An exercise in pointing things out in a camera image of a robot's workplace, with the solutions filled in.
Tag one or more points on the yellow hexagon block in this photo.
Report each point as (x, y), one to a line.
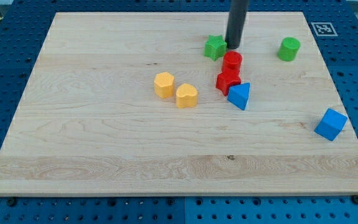
(164, 85)

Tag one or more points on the light wooden board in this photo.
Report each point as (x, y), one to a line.
(89, 123)

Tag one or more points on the red cylinder block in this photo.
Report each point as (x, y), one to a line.
(232, 60)

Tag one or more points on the yellow heart block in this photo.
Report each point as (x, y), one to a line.
(186, 96)

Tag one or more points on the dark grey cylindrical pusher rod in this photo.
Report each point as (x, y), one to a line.
(235, 23)

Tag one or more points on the white fiducial marker tag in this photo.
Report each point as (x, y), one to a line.
(324, 29)

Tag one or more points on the green star block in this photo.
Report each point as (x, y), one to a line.
(215, 47)

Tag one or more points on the green cylinder block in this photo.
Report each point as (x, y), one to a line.
(288, 49)

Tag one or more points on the blue cube block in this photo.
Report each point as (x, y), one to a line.
(331, 124)

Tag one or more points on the red star block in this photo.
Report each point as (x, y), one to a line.
(227, 79)

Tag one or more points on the blue triangle block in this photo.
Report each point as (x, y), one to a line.
(239, 95)

